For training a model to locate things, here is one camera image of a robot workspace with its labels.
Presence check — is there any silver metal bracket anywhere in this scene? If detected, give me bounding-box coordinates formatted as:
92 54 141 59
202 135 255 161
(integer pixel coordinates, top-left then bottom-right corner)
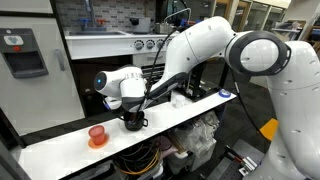
237 155 259 177

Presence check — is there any yellow floor marker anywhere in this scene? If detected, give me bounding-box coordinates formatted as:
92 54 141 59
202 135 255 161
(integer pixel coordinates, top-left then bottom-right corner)
259 117 280 142

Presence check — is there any black mug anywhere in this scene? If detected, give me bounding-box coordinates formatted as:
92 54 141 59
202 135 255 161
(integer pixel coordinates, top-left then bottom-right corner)
123 110 150 132

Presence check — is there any clear bin with cables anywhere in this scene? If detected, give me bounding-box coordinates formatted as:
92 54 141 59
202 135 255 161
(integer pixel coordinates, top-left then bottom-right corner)
112 142 165 180

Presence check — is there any orange plastic cup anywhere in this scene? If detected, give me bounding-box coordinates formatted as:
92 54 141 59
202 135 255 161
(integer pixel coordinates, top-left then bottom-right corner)
88 125 107 146

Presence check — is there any white bowl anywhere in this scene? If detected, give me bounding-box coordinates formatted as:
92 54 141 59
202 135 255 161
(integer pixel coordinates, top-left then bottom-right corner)
103 96 123 111

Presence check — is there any clear plastic bag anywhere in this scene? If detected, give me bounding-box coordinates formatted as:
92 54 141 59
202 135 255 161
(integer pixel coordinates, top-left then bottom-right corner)
172 110 221 158

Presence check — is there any black base cable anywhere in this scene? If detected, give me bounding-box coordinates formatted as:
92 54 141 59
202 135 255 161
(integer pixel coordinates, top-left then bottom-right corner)
231 71 268 138

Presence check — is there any white toy kitchen stove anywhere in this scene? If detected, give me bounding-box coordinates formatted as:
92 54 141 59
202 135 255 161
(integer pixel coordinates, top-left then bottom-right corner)
64 29 183 105

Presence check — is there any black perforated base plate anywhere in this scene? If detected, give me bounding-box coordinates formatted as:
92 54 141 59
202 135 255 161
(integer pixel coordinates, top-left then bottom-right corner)
206 139 268 180

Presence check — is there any white toy fridge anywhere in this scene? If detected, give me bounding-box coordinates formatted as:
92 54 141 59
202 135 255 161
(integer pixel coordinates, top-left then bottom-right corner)
0 0 86 138

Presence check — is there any black 3D printer frame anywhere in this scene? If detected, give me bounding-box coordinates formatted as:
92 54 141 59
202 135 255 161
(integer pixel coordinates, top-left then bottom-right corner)
172 34 235 103

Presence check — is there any grey pot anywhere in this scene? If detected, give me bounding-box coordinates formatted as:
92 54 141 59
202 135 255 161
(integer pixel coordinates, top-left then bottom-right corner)
128 16 151 35

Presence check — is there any yellow cable bundle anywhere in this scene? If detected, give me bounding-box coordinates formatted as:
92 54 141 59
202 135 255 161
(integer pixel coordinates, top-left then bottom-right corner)
118 146 162 176

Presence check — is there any white plastic container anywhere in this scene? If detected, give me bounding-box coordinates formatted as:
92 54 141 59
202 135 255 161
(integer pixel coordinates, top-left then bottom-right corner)
167 151 192 175

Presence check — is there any orange saucer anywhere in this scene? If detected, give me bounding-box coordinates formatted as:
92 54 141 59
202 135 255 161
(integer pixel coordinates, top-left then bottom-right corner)
87 134 110 150

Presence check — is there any pink plastic container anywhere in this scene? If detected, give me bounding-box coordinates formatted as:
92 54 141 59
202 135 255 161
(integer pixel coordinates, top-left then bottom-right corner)
155 135 180 158

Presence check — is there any grey toy faucet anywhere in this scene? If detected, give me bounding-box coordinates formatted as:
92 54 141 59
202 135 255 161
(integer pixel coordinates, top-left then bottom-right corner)
82 0 98 32

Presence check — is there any silver pot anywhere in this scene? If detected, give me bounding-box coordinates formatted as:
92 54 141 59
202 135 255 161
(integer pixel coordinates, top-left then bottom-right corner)
153 21 175 35

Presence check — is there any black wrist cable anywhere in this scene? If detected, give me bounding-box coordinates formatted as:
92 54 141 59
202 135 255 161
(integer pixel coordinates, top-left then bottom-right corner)
101 26 183 122

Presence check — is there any blue tape roll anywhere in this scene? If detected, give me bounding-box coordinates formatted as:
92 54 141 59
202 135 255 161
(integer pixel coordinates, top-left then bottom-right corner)
218 88 232 99

